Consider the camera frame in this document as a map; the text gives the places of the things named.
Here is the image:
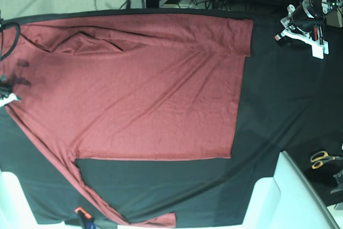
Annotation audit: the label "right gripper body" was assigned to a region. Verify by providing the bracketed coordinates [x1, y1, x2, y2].
[0, 75, 21, 107]

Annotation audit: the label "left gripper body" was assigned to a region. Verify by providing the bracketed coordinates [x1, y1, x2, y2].
[274, 0, 329, 59]

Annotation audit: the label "red long-sleeve shirt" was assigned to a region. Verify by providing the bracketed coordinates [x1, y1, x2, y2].
[5, 14, 253, 225]

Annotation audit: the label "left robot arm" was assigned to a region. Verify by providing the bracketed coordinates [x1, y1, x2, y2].
[274, 0, 342, 59]

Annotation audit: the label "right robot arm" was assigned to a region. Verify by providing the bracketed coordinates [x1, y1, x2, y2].
[1, 17, 21, 108]

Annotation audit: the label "black table cloth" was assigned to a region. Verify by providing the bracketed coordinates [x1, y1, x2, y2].
[1, 10, 342, 228]

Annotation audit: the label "white bin left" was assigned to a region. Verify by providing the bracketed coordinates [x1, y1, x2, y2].
[0, 170, 65, 229]

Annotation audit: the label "white bin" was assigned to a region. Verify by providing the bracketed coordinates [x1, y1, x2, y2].
[0, 170, 65, 229]
[242, 151, 342, 228]

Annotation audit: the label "black metal tool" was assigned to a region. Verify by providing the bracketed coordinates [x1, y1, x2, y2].
[330, 170, 343, 210]

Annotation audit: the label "orange blue clamp bottom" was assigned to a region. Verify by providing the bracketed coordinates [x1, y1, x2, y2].
[74, 207, 98, 229]

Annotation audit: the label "white bin right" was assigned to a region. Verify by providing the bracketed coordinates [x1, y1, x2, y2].
[242, 151, 342, 228]

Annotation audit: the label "yellow-handled scissors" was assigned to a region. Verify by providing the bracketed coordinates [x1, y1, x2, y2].
[310, 151, 342, 169]

